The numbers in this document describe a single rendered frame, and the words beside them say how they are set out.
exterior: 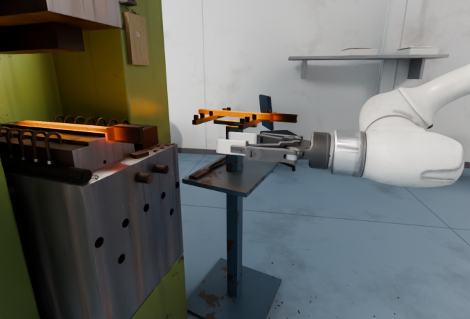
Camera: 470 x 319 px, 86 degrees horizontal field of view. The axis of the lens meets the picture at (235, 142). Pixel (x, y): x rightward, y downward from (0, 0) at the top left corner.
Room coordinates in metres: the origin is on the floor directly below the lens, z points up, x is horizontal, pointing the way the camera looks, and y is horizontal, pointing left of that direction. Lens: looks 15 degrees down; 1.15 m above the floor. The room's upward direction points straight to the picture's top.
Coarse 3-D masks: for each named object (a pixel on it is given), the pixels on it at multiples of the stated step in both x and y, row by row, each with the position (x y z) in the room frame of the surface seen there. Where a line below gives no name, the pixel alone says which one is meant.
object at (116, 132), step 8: (24, 120) 0.79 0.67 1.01; (32, 120) 0.79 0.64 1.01; (64, 128) 0.71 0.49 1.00; (72, 128) 0.70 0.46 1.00; (80, 128) 0.69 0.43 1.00; (88, 128) 0.68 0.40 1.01; (96, 128) 0.67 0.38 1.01; (104, 128) 0.67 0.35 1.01; (112, 128) 0.65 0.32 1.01; (120, 128) 0.66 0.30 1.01; (128, 128) 0.64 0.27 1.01; (136, 128) 0.63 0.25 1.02; (112, 136) 0.65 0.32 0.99; (120, 136) 0.66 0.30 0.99; (128, 136) 0.65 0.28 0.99; (136, 136) 0.64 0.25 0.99
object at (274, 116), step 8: (200, 112) 1.18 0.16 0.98; (208, 112) 1.16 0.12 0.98; (216, 112) 1.14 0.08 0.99; (224, 112) 1.12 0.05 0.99; (232, 112) 1.10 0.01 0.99; (240, 112) 1.09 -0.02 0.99; (248, 112) 1.09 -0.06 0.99; (272, 120) 1.01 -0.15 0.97; (280, 120) 1.00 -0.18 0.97; (288, 120) 0.99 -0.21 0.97; (296, 120) 0.98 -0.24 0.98
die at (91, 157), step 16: (32, 128) 0.74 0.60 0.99; (48, 128) 0.71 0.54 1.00; (0, 144) 0.64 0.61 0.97; (16, 144) 0.62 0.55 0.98; (64, 144) 0.61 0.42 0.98; (80, 144) 0.61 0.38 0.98; (96, 144) 0.62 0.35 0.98; (112, 144) 0.66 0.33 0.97; (128, 144) 0.72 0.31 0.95; (32, 160) 0.60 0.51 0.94; (64, 160) 0.56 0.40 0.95; (80, 160) 0.57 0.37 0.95; (96, 160) 0.61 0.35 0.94; (112, 160) 0.66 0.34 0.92
